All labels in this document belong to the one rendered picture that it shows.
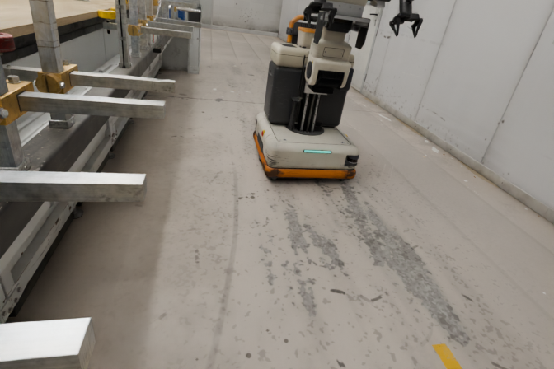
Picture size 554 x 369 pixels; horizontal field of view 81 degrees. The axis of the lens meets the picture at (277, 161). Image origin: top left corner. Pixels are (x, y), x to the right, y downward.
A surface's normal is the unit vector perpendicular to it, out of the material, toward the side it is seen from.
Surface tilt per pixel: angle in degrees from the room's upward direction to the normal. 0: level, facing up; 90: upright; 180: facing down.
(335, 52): 98
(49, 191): 90
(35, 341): 0
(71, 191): 90
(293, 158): 90
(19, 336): 0
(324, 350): 0
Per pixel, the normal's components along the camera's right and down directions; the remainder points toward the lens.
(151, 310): 0.13, -0.89
